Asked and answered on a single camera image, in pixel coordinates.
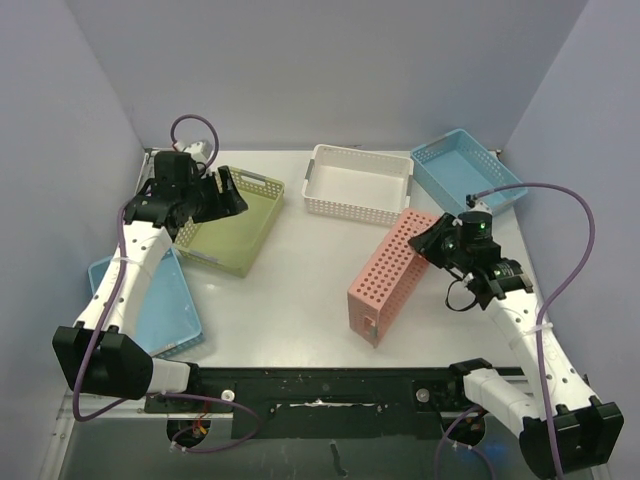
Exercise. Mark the white perforated plastic basket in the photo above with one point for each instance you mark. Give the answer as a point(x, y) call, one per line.
point(357, 185)

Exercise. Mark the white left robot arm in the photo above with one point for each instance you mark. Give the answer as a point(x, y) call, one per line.
point(98, 353)

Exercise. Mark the green perforated plastic basket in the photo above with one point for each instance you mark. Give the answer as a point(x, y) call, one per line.
point(233, 244)

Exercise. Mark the blue basket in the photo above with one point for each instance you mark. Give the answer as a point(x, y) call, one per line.
point(168, 322)
point(455, 166)

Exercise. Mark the pink perforated plastic basket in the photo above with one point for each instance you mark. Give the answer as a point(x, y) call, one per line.
point(391, 275)

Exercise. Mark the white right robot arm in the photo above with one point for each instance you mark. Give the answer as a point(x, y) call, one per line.
point(562, 426)

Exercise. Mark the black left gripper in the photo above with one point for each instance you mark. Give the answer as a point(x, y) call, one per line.
point(227, 202)

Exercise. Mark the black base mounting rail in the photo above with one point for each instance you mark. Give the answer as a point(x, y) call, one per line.
point(312, 403)

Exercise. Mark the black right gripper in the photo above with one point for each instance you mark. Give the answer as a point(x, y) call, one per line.
point(435, 243)

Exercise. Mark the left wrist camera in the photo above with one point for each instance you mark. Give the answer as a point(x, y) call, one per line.
point(200, 151)

